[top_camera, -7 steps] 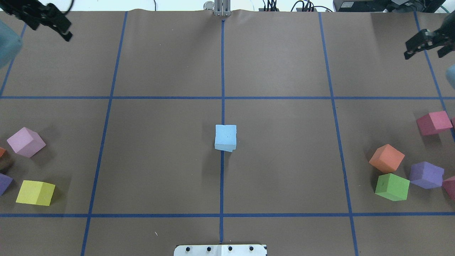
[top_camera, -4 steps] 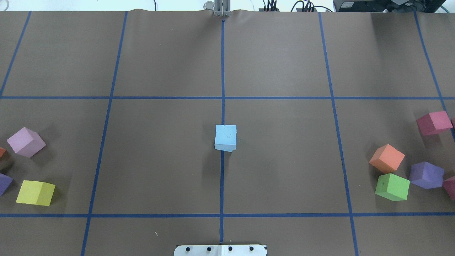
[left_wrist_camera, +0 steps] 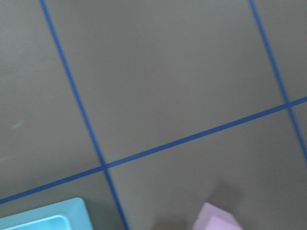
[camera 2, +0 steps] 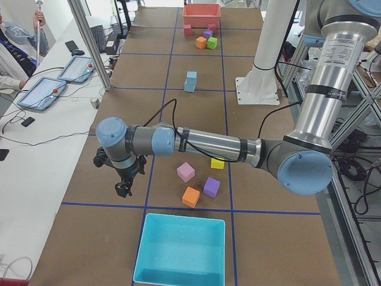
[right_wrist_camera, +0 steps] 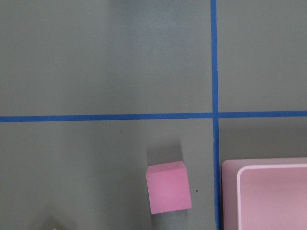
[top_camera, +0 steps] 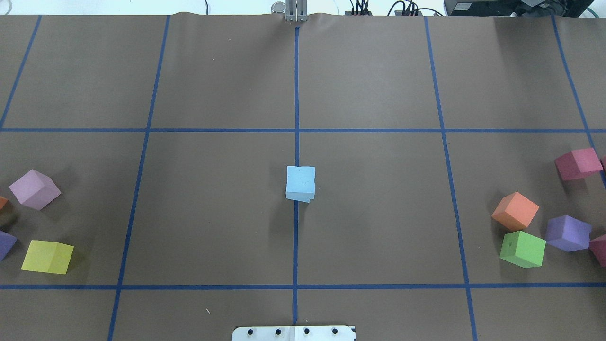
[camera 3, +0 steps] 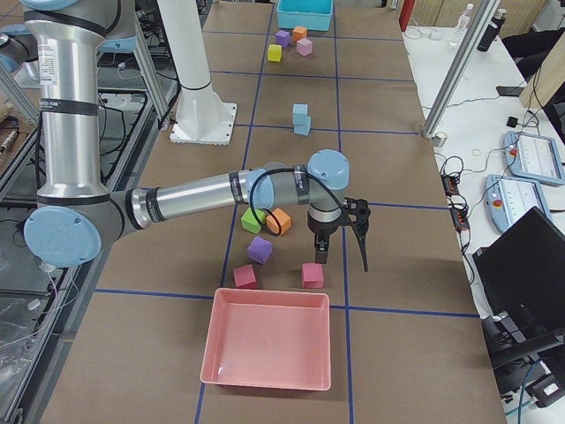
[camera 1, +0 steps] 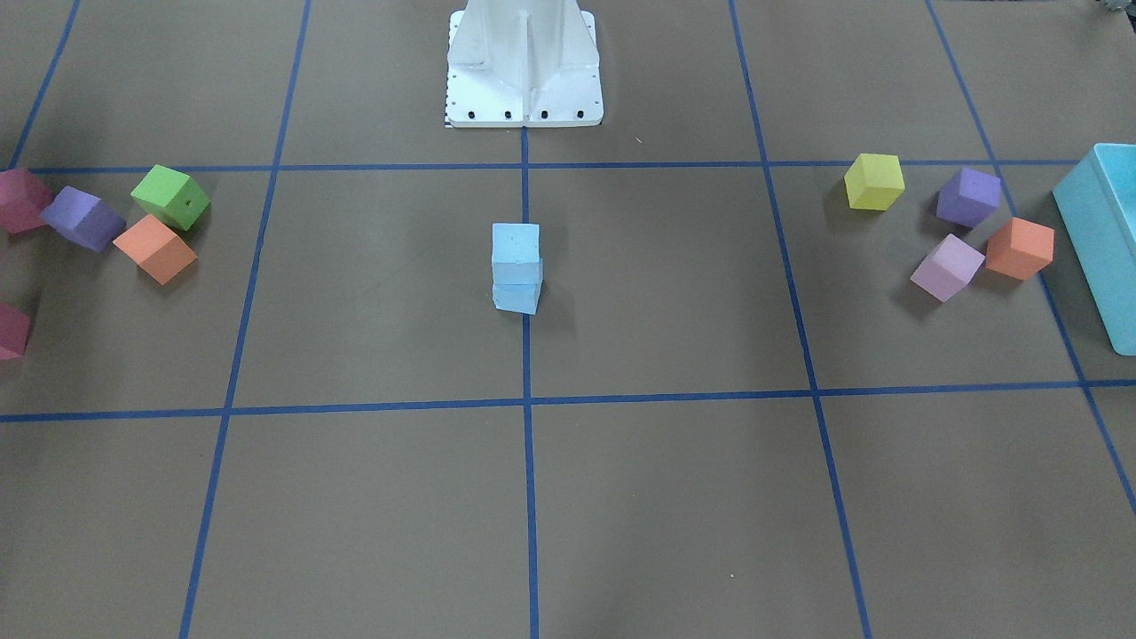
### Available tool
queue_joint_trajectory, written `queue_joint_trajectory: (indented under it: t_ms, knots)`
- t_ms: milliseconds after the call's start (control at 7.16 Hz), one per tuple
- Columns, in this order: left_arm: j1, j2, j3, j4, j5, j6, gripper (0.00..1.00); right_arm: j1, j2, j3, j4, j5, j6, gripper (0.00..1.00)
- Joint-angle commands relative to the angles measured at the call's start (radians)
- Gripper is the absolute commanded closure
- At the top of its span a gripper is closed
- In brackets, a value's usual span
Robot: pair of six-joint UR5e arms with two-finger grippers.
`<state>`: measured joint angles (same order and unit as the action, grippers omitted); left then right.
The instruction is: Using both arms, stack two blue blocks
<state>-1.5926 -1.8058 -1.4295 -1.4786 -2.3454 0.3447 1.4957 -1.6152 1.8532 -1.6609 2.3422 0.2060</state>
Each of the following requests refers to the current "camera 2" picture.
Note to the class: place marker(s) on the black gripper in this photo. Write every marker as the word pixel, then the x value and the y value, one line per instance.
pixel 126 174

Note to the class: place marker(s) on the light blue foam block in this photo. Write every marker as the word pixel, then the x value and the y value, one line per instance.
pixel 189 86
pixel 191 78

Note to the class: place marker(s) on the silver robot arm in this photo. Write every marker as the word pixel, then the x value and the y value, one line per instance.
pixel 300 161

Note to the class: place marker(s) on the pink foam block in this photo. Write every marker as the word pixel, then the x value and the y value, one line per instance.
pixel 186 172

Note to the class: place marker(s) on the orange foam block left side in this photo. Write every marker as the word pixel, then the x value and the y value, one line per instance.
pixel 190 197

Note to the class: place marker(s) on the orange foam block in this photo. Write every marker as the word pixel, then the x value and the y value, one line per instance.
pixel 190 197
pixel 201 42

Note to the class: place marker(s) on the cyan plastic bin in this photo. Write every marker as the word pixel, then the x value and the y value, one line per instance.
pixel 181 250

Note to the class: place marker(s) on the purple foam block left side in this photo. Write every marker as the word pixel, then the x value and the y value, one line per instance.
pixel 211 187

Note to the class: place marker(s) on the purple foam block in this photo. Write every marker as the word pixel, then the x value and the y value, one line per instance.
pixel 207 33
pixel 211 187

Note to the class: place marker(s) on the small metal cylinder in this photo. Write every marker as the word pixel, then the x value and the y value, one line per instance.
pixel 95 103

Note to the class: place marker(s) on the yellow foam block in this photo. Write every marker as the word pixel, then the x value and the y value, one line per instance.
pixel 217 164

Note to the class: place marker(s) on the black smartphone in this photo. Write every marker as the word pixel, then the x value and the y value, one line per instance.
pixel 71 45
pixel 28 121

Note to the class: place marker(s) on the teach pendant near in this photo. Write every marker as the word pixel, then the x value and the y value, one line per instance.
pixel 42 94

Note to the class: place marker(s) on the teach pendant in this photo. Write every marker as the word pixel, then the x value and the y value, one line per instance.
pixel 77 70
pixel 42 94

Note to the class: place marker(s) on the teach pendant far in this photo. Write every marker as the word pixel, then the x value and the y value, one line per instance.
pixel 77 70

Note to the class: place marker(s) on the black computer mouse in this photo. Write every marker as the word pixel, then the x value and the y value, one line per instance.
pixel 77 52

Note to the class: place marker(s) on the black keyboard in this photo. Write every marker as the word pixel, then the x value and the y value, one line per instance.
pixel 99 37

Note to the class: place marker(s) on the orange foam block right side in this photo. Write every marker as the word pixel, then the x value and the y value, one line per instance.
pixel 201 42

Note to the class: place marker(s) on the green foam block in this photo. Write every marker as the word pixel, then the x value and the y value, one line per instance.
pixel 212 43

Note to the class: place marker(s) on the crimson foam block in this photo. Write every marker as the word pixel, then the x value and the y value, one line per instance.
pixel 187 29
pixel 212 27

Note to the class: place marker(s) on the purple foam block right side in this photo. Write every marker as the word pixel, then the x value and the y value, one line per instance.
pixel 207 33

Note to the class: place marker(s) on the person in grey jacket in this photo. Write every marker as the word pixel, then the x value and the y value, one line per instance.
pixel 20 51

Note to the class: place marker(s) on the pink plastic bin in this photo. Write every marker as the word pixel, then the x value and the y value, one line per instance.
pixel 201 15

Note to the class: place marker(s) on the aluminium frame post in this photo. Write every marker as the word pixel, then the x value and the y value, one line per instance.
pixel 84 29

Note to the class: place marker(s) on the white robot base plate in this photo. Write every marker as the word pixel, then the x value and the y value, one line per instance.
pixel 256 90

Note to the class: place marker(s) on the aluminium frame rack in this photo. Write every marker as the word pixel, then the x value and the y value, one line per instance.
pixel 351 203

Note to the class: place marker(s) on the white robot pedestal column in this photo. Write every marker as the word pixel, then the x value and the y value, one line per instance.
pixel 279 16

